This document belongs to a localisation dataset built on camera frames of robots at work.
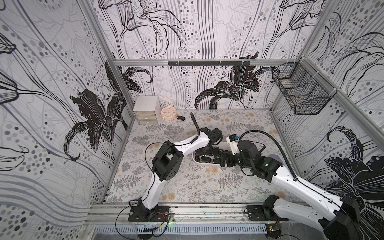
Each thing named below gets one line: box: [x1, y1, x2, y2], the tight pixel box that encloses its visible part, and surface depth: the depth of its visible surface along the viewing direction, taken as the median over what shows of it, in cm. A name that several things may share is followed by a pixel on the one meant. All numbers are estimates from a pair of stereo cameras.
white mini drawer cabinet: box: [133, 95, 161, 125], surface depth 109 cm
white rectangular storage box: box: [192, 141, 232, 167], surface depth 92 cm
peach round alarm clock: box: [161, 106, 177, 121], surface depth 117 cm
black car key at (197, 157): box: [195, 152, 201, 162], surface depth 92 cm
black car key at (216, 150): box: [213, 146, 219, 155], surface depth 97 cm
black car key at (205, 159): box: [200, 156, 211, 163], surface depth 92 cm
